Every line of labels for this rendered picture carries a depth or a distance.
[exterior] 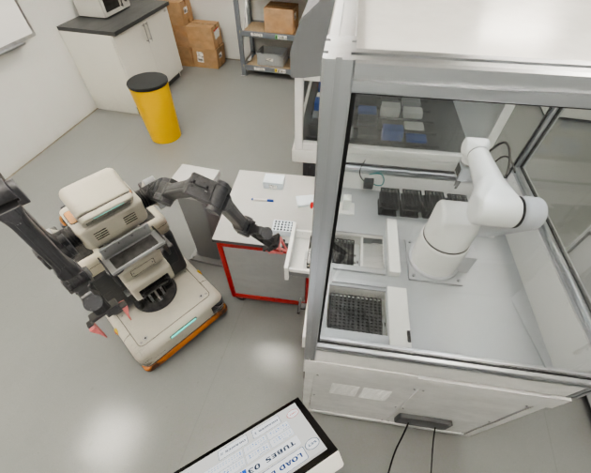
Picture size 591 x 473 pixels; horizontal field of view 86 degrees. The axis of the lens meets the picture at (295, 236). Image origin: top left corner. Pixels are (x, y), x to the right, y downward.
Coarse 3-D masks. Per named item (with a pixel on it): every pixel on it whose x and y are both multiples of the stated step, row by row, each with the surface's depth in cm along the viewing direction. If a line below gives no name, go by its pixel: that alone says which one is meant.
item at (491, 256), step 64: (384, 128) 45; (448, 128) 44; (512, 128) 43; (576, 128) 42; (384, 192) 55; (448, 192) 53; (512, 192) 51; (576, 192) 49; (384, 256) 68; (448, 256) 65; (512, 256) 62; (576, 256) 60; (384, 320) 90; (448, 320) 85; (512, 320) 80; (576, 320) 76
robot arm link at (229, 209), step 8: (224, 184) 106; (208, 208) 104; (216, 208) 105; (224, 208) 110; (232, 208) 116; (224, 216) 124; (232, 216) 120; (240, 216) 127; (240, 224) 132; (248, 224) 140; (248, 232) 144
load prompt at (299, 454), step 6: (300, 450) 84; (288, 456) 83; (294, 456) 82; (300, 456) 82; (306, 456) 81; (282, 462) 82; (288, 462) 81; (294, 462) 81; (300, 462) 80; (270, 468) 82; (276, 468) 81; (282, 468) 80; (288, 468) 79
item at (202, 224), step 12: (180, 168) 219; (192, 168) 219; (204, 168) 219; (180, 180) 211; (216, 180) 216; (180, 204) 218; (192, 204) 215; (204, 204) 214; (192, 216) 225; (204, 216) 222; (216, 216) 237; (192, 228) 237; (204, 228) 233; (216, 228) 241; (204, 240) 245; (204, 252) 259; (216, 252) 254; (216, 264) 258
